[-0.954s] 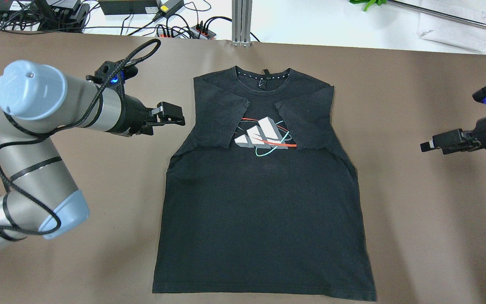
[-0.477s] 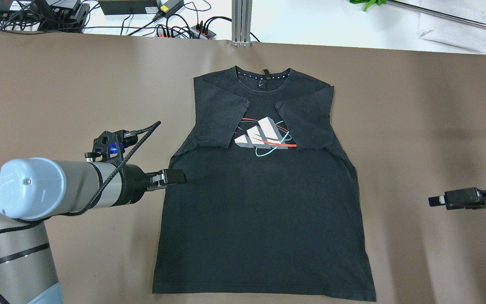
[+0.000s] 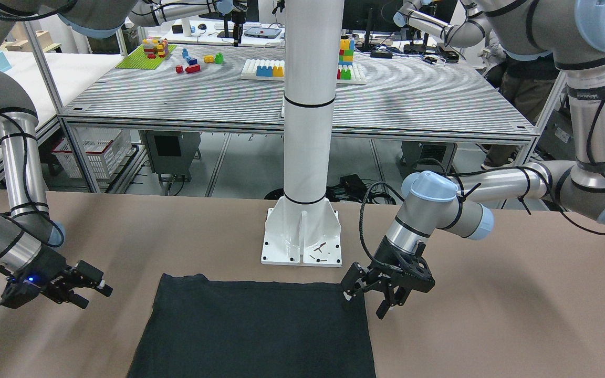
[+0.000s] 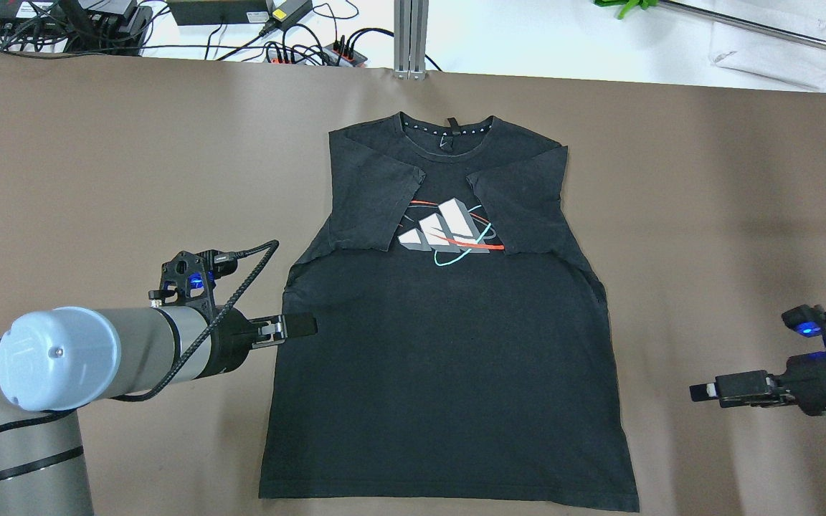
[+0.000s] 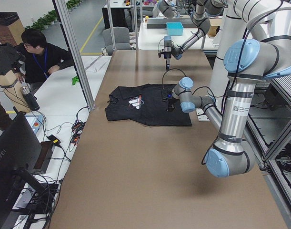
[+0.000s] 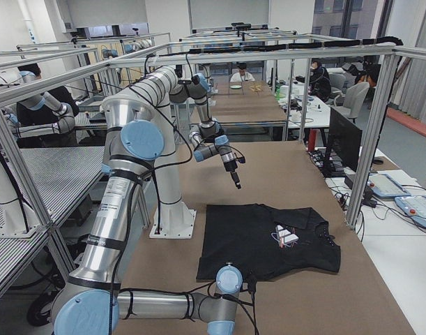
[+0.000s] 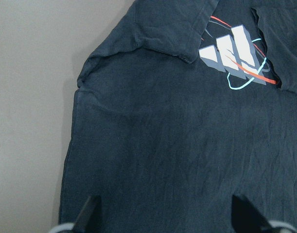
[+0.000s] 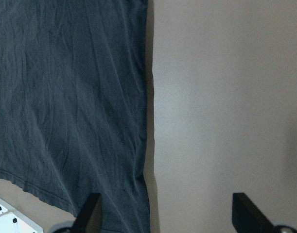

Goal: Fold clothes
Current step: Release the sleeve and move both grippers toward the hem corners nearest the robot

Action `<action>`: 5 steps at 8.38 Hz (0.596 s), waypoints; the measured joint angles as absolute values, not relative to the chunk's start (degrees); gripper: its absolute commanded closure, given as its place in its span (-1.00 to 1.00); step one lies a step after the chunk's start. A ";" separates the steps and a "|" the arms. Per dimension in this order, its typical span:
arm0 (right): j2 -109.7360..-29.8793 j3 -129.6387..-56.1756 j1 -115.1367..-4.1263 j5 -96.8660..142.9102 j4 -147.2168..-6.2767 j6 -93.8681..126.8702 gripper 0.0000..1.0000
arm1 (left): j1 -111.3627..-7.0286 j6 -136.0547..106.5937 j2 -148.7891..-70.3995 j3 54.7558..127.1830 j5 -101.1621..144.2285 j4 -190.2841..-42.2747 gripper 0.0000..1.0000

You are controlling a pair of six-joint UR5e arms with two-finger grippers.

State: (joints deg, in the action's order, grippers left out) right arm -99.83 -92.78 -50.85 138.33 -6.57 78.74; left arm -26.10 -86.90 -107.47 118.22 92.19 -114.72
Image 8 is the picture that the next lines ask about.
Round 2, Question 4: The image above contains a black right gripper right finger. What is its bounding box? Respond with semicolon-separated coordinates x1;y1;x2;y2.
231;193;275;233

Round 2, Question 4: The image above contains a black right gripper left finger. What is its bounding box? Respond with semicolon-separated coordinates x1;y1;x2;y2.
70;193;102;233

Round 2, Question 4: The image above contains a black printed t-shirt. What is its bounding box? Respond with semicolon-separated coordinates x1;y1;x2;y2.
0;0;150;233

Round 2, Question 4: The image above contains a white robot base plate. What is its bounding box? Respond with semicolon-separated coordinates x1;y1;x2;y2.
0;198;44;233

